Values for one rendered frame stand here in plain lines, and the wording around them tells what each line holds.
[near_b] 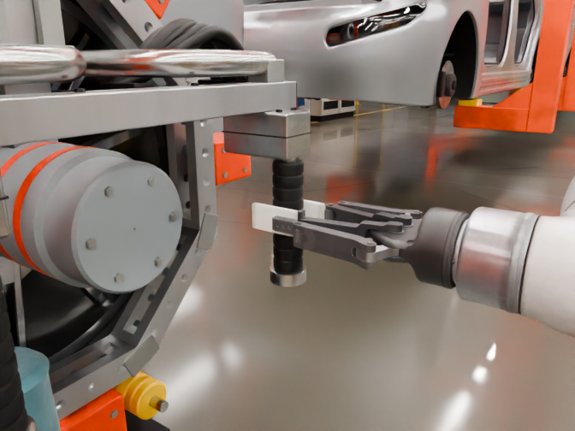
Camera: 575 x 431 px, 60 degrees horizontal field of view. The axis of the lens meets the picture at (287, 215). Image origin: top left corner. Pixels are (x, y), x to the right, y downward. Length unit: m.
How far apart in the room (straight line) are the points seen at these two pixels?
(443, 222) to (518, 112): 3.51
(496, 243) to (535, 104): 3.51
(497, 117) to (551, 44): 0.57
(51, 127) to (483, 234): 0.35
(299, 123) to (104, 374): 0.42
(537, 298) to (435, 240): 0.09
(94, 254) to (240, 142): 0.21
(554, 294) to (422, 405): 1.25
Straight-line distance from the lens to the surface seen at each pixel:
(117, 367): 0.74
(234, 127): 0.57
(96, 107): 0.40
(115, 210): 0.47
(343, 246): 0.48
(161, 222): 0.51
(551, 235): 0.45
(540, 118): 3.95
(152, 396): 0.82
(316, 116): 8.79
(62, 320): 0.84
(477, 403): 1.72
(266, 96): 0.54
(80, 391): 0.71
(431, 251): 0.47
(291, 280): 0.58
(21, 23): 0.60
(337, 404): 1.63
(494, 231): 0.45
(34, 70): 0.38
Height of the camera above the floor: 1.00
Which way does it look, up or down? 17 degrees down
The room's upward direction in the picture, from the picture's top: straight up
